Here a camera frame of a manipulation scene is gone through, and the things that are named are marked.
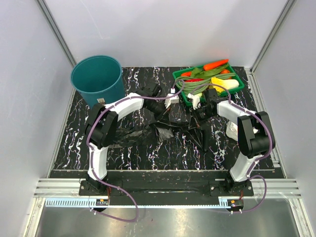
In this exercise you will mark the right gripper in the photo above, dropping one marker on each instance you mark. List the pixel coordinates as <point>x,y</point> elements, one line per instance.
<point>196,111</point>

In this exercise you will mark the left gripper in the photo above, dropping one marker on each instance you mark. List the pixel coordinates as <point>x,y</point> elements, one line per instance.
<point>163,111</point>

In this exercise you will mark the black trash bag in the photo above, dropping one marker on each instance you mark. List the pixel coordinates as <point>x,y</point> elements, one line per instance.
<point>195,131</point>

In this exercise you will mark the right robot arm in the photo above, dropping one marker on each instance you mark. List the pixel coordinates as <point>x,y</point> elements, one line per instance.
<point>255,137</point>

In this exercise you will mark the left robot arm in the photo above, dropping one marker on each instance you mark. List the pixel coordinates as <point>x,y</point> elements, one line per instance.
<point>102,128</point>

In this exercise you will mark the teal plastic trash bin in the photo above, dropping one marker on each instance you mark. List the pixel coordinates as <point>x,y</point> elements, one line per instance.
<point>98,79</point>

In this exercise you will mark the green long beans bundle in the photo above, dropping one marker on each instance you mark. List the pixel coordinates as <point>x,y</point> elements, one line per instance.
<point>200,86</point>

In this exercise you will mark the yellow white cabbage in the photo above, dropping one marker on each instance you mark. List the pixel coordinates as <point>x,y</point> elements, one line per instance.
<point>223,84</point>

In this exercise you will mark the red chili pepper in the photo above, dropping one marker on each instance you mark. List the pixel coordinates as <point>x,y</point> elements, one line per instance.
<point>194,80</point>

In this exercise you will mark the green plastic vegetable tray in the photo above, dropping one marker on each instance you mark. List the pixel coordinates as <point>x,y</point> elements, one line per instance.
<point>199,73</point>

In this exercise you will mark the small orange carrot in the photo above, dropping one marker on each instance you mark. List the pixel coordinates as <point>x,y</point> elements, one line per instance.
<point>186,74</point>

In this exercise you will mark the large orange carrot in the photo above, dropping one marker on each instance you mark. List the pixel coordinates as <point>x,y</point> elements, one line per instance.
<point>213,65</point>

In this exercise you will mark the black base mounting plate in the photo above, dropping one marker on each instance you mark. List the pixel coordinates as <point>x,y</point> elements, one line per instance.
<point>165,188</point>

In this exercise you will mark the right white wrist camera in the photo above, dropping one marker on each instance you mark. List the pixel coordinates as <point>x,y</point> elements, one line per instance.
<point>195,100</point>

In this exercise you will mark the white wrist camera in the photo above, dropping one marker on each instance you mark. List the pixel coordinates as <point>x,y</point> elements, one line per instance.
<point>195,100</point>
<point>172,98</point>

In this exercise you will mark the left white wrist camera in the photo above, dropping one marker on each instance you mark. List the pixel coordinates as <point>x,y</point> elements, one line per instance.
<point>172,98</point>

